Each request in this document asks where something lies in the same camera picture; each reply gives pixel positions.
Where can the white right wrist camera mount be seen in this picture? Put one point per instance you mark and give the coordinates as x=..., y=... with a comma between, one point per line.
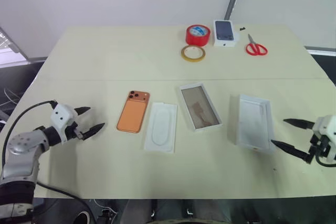
x=324, y=127

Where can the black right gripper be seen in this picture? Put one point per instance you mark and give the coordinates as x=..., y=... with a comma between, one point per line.
x=321, y=145

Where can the red tape roll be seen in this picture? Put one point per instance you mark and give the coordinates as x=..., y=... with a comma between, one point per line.
x=194, y=41

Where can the grey metal bar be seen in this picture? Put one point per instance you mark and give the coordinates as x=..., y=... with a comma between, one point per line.
x=321, y=51

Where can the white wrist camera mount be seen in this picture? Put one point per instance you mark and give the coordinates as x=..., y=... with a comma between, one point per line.
x=61, y=115
x=324, y=127

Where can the yellow tape roll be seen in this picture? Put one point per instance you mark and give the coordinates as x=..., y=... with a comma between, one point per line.
x=193, y=60

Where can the grey metal window frame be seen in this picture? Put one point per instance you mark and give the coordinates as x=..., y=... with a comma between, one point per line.
x=15, y=48

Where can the orange smartphone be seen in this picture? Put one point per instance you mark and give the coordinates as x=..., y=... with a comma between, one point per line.
x=132, y=116

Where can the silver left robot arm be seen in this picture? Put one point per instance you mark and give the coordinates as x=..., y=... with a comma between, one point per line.
x=21, y=142

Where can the white box with phone print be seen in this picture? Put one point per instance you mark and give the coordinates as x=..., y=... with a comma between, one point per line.
x=224, y=31

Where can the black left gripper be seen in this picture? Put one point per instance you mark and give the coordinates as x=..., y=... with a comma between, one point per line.
x=76, y=130

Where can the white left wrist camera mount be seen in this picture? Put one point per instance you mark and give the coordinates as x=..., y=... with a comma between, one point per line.
x=61, y=115

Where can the white paper insert tray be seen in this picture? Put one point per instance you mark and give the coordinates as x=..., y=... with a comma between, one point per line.
x=161, y=129

